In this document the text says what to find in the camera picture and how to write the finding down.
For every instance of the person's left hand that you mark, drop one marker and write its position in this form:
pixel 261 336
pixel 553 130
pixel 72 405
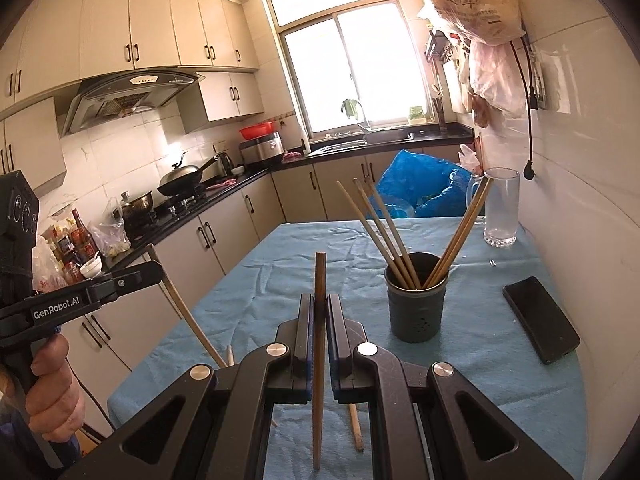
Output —
pixel 55 390

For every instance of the steel pot with lid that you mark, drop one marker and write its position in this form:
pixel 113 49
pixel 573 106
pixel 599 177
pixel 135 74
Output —
pixel 137 205

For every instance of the clear glass pitcher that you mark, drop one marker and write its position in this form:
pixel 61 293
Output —
pixel 500 210

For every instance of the wall socket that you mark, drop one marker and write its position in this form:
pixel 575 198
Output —
pixel 541 92

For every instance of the black chopstick holder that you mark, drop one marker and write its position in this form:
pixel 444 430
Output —
pixel 415 315

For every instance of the black smartphone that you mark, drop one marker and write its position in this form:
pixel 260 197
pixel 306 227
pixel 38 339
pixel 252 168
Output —
pixel 542 320

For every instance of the small white plastic bag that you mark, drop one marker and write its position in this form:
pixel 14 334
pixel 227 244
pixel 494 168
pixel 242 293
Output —
pixel 469 157

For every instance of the green sponge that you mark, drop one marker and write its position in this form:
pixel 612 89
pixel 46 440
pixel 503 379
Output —
pixel 416 114

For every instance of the steel faucet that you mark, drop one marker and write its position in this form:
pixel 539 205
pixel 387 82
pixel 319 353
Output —
pixel 367 117

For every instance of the kitchen window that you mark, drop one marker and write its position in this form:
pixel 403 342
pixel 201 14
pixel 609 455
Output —
pixel 350 70

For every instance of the beige kitchen cabinets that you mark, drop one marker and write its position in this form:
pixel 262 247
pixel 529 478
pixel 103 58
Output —
pixel 235 225
pixel 150 25

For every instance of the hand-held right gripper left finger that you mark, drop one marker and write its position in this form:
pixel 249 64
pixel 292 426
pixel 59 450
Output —
pixel 307 345

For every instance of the yellowish hanging plastic bag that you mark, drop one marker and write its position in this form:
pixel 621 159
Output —
pixel 475 5

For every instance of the black kitchen countertop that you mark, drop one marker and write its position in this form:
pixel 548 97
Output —
pixel 260 174

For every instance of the blue plastic bag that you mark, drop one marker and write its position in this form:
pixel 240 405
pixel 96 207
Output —
pixel 425 180

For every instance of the blue terry cloth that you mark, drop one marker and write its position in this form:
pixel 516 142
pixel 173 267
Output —
pixel 475 385

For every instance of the green cloth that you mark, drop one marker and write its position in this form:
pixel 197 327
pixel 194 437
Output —
pixel 351 109

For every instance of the beige upper kitchen cabinets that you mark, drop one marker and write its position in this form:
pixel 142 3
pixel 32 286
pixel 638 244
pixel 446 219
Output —
pixel 150 25

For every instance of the clear plastic food bag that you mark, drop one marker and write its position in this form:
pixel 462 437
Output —
pixel 112 237

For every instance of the black wok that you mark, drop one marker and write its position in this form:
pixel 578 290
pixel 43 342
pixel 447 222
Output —
pixel 180 177

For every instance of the steel kettle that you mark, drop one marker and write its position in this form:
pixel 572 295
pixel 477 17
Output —
pixel 226 165

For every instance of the small white bowl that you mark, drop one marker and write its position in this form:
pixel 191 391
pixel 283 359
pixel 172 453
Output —
pixel 91 267

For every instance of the gas stove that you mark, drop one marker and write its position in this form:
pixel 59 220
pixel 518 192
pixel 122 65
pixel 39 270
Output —
pixel 180 202

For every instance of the silver rice cooker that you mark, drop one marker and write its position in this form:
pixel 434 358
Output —
pixel 262 152

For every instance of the dark sauce bottle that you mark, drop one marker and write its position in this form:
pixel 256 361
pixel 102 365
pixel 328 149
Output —
pixel 80 232

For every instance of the steel range hood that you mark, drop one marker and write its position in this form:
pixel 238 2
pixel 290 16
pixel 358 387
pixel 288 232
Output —
pixel 130 95

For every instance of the beige lower kitchen cabinets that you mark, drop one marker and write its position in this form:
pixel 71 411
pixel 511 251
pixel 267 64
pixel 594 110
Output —
pixel 235 225

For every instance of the steel sink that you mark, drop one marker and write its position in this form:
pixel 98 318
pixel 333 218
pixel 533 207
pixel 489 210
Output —
pixel 360 142

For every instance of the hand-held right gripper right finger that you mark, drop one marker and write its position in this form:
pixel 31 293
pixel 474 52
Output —
pixel 334 345

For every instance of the red basin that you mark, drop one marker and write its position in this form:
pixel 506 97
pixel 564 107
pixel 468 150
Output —
pixel 257 131

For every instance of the white hanging plastic bag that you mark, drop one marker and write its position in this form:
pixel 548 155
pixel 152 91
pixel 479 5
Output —
pixel 495 80

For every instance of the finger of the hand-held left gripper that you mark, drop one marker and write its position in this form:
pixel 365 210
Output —
pixel 132 280

